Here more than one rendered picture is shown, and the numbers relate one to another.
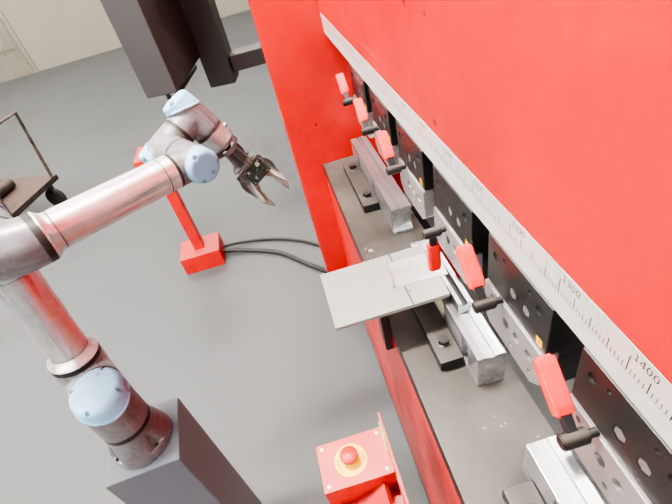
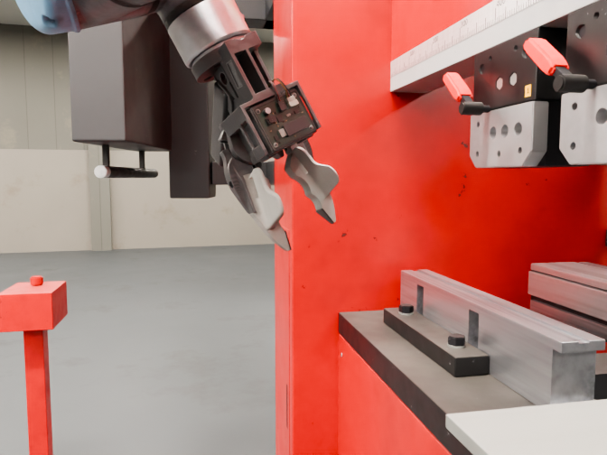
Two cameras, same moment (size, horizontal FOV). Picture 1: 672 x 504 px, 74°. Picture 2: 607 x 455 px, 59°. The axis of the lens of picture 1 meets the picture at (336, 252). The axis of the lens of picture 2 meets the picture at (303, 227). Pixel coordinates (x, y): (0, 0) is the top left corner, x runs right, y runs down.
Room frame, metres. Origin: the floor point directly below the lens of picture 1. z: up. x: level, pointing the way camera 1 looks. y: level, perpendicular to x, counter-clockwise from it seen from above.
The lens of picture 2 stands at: (0.49, 0.20, 1.16)
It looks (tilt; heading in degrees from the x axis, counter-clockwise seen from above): 5 degrees down; 352
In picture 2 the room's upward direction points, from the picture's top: straight up
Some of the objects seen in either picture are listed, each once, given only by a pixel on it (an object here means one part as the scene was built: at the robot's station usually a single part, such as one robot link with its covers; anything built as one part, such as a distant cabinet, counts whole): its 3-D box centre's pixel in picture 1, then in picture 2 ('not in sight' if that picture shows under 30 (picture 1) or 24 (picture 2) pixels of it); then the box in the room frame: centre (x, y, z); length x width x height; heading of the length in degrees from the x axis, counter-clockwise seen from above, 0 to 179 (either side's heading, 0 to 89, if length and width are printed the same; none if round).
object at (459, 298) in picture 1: (446, 277); not in sight; (0.72, -0.23, 0.98); 0.20 x 0.03 x 0.03; 3
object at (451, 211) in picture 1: (473, 220); not in sight; (0.57, -0.24, 1.26); 0.15 x 0.09 x 0.17; 3
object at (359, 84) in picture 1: (374, 97); (527, 106); (1.17, -0.21, 1.26); 0.15 x 0.09 x 0.17; 3
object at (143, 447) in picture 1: (133, 429); not in sight; (0.65, 0.59, 0.82); 0.15 x 0.15 x 0.10
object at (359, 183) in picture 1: (360, 185); (427, 336); (1.34, -0.14, 0.89); 0.30 x 0.05 x 0.03; 3
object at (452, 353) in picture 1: (427, 315); not in sight; (0.70, -0.18, 0.89); 0.30 x 0.05 x 0.03; 3
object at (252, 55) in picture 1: (260, 63); (256, 172); (2.03, 0.11, 1.17); 0.40 x 0.24 x 0.07; 3
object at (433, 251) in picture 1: (436, 249); not in sight; (0.59, -0.17, 1.20); 0.04 x 0.02 x 0.10; 93
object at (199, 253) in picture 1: (179, 208); (39, 399); (2.35, 0.83, 0.41); 0.25 x 0.20 x 0.83; 93
